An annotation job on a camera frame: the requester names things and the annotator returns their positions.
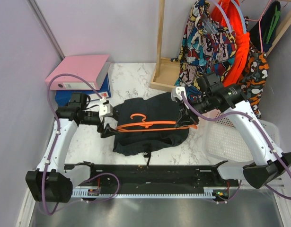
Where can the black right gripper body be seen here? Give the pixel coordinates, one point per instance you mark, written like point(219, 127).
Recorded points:
point(192, 117)

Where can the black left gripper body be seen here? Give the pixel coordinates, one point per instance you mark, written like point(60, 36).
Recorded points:
point(100, 128)

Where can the dark navy shorts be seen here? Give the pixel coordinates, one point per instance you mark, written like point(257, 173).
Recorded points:
point(156, 108)

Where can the orange hanger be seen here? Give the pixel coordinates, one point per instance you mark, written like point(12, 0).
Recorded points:
point(145, 126)

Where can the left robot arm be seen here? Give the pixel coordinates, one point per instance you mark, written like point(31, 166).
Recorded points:
point(53, 180)

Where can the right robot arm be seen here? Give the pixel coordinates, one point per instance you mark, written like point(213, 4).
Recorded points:
point(218, 101)

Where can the comic print shorts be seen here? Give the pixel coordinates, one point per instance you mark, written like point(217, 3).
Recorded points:
point(200, 50)

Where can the camouflage print shorts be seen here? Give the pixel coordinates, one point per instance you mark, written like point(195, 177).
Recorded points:
point(253, 77)

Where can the orange shorts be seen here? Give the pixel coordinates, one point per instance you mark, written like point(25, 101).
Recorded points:
point(235, 45)

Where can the light blue hanger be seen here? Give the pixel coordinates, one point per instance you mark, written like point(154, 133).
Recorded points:
point(240, 15)

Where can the navy ribbed shorts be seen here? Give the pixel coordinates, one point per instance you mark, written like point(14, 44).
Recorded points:
point(273, 35)

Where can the lilac hanger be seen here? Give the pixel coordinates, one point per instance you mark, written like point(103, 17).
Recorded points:
point(223, 14)

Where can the pink hanger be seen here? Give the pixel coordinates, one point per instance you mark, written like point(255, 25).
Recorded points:
point(260, 28)

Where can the green hanger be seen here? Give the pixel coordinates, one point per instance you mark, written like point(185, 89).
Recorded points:
point(274, 21)

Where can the white plastic basket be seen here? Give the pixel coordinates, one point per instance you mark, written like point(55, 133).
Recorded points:
point(221, 140)

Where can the wooden clothes rack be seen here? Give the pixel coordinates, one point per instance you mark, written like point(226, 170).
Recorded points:
point(166, 72)

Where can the blue binder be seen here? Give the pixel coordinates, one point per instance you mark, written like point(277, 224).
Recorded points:
point(62, 97)

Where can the pink binder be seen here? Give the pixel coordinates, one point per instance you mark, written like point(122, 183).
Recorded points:
point(92, 68)

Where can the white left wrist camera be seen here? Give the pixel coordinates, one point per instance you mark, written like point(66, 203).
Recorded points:
point(105, 108)

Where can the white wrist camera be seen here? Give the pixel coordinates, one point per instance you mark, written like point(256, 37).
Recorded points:
point(178, 94)
point(105, 108)

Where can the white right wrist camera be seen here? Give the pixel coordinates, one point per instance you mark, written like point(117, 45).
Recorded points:
point(178, 94)

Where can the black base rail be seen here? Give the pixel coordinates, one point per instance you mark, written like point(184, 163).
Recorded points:
point(156, 179)

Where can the white cable duct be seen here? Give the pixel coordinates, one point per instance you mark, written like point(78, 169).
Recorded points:
point(90, 193)

